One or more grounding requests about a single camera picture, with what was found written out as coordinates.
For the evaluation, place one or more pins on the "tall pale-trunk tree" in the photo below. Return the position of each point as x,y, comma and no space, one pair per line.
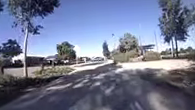
25,46

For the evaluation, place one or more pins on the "pole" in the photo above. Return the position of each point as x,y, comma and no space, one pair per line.
156,41

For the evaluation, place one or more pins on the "broad green tree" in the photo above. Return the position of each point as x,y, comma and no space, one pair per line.
128,42

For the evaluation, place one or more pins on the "small dark tree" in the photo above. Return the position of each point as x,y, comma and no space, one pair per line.
9,48

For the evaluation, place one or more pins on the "narrow dark tree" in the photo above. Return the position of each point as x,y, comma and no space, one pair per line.
105,49

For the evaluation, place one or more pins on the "green hedge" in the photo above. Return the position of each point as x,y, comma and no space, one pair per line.
124,57

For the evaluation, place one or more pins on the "low long building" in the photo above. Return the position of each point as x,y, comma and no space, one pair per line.
32,59

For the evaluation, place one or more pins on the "grass verge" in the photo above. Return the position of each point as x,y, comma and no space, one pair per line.
7,81

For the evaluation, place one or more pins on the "pale road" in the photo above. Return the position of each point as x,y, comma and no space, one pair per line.
13,71

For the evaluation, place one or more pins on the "round green tree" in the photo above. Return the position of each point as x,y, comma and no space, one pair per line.
66,50

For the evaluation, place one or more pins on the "shelter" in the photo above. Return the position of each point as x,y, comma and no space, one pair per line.
147,47

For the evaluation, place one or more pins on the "grey asphalt path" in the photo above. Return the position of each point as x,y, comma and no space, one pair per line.
98,91

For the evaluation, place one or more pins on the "group of tall trees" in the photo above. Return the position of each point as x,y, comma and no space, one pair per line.
173,18

